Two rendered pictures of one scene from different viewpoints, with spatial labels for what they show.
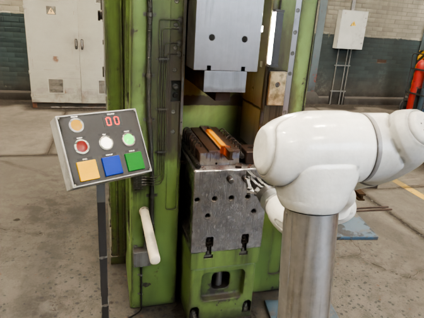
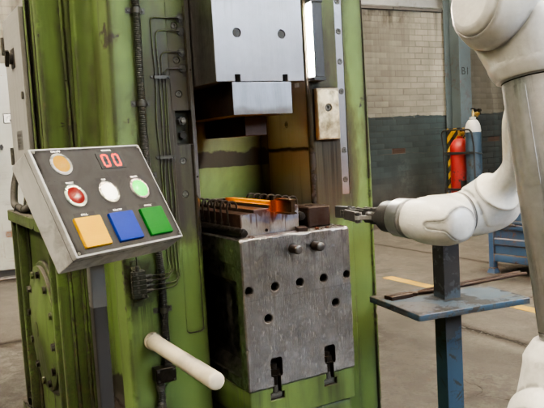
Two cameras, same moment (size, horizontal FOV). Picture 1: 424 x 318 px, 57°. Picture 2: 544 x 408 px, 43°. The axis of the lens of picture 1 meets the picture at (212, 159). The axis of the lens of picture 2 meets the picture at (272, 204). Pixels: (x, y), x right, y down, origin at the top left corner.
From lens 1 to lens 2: 0.62 m
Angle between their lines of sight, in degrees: 19
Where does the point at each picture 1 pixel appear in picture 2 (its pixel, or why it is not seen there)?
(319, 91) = not seen: hidden behind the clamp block
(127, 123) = (133, 166)
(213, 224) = (278, 333)
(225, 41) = (256, 37)
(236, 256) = (321, 388)
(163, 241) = (189, 395)
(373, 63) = (388, 155)
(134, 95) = (121, 138)
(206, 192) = (261, 277)
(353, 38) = not seen: hidden behind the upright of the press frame
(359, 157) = not seen: outside the picture
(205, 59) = (231, 65)
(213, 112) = (225, 179)
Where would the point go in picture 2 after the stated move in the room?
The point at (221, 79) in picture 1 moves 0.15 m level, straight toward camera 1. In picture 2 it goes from (257, 95) to (269, 90)
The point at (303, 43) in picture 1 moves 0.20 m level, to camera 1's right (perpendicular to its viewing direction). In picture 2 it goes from (351, 46) to (405, 45)
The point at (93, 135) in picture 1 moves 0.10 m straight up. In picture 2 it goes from (88, 180) to (84, 138)
